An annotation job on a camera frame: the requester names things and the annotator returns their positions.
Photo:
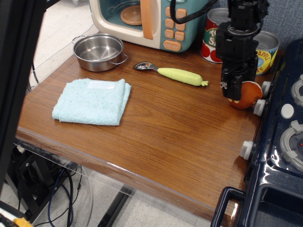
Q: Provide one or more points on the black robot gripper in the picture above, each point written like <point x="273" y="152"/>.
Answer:
<point x="237" y="50"/>

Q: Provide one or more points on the brown plush mushroom toy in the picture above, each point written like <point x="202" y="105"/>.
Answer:
<point x="251" y="92"/>

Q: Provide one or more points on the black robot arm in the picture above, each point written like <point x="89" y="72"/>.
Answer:
<point x="245" y="14"/>

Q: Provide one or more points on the light blue folded napkin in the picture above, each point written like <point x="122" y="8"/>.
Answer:
<point x="95" y="102"/>

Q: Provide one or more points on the white stove knob upper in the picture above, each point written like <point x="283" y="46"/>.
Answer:
<point x="265" y="88"/>

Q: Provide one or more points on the white stove knob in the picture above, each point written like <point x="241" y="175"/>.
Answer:
<point x="246" y="149"/>
<point x="265" y="88"/>
<point x="259" y="107"/>

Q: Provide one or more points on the white stove knob middle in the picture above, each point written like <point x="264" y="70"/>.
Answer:
<point x="259" y="107"/>

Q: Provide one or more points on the pineapple slices toy can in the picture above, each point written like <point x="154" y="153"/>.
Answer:
<point x="268" y="44"/>

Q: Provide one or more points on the tomato sauce toy can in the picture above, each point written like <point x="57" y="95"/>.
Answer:
<point x="214" y="18"/>

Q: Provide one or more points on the white stove knob lower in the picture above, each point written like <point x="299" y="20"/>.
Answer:
<point x="246" y="149"/>

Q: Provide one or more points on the toy microwave teal and cream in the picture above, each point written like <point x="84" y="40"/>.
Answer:
<point x="158" y="30"/>

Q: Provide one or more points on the orange toy plate in microwave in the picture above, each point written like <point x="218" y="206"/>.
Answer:
<point x="132" y="15"/>

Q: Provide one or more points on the dark blue toy stove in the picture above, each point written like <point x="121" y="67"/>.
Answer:
<point x="273" y="192"/>

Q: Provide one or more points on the small stainless steel pot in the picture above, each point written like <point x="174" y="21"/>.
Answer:
<point x="99" y="52"/>

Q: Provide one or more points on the black table leg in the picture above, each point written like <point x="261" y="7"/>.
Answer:
<point x="116" y="206"/>

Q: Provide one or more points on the black desk at left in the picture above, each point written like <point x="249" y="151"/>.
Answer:
<point x="20" y="23"/>

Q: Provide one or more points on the spoon with yellow-green handle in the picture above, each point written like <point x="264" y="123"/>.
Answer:
<point x="174" y="74"/>

